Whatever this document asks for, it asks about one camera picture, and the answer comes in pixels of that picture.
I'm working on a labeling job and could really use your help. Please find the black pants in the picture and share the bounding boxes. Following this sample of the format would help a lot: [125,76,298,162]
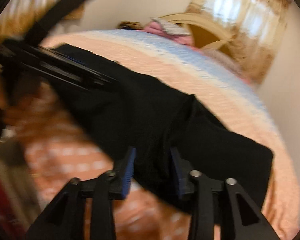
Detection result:
[52,44,273,212]

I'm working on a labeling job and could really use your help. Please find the striped pillow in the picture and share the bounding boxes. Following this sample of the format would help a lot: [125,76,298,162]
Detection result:
[202,49,251,84]

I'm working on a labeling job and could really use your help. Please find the cream wooden headboard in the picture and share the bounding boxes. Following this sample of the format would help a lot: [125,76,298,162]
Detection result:
[160,12,233,50]

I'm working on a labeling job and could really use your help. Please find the beige floral curtain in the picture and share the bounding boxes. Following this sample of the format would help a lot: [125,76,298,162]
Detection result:
[187,0,291,85]

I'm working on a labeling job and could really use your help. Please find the grey patterned pillow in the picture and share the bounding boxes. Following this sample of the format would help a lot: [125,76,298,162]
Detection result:
[150,18,191,36]

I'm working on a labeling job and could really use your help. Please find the pink folded blanket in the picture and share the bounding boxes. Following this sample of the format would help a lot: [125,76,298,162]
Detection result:
[142,18,194,46]

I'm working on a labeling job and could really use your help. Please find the brown stuffed bundle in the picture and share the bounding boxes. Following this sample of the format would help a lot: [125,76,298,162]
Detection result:
[116,21,143,30]

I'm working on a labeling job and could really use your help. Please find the peach polka dot bedspread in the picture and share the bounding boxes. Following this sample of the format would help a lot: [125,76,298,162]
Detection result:
[8,30,300,239]

